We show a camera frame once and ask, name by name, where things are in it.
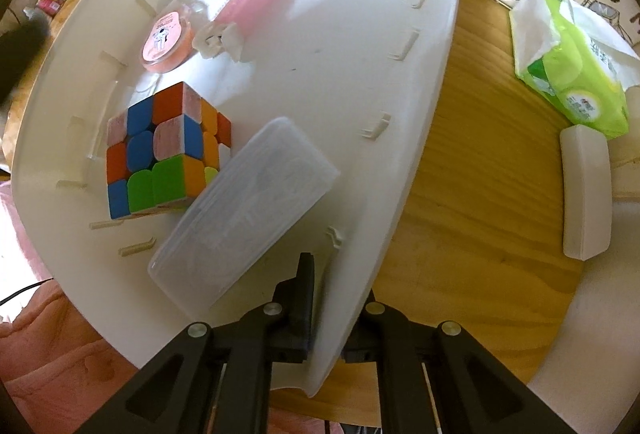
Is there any green tissue pack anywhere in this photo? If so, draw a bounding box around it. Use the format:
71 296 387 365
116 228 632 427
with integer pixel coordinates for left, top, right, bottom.
509 0 640 140

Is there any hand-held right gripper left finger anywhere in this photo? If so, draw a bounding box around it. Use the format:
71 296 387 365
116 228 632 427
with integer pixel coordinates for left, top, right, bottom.
75 252 317 434

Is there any multicoloured puzzle cube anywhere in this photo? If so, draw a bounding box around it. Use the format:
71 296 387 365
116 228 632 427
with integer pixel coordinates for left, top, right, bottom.
106 81 233 221

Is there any white plastic clip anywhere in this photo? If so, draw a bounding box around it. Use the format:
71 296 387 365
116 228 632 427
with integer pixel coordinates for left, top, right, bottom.
194 21 246 62

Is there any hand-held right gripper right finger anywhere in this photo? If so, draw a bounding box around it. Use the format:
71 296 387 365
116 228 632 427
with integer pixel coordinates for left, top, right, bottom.
342 289 576 434

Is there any translucent plastic box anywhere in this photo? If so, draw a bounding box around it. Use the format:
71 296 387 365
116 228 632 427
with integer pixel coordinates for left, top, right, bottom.
147 116 342 307

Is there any black cable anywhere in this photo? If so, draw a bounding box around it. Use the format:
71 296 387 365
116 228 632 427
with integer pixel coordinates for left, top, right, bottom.
0 279 51 307

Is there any white plastic storage bin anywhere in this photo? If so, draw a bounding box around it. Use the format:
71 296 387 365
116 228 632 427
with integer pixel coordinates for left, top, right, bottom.
10 0 468 400

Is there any pink round case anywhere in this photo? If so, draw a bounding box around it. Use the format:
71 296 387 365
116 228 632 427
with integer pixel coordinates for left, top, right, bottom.
139 0 208 74

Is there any pink fleece cloth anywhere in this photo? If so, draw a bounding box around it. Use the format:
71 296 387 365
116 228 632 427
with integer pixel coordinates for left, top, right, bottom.
0 179 151 434

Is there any white rounded plastic case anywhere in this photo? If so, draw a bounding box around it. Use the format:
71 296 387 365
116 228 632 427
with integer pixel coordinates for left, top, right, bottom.
559 124 613 260

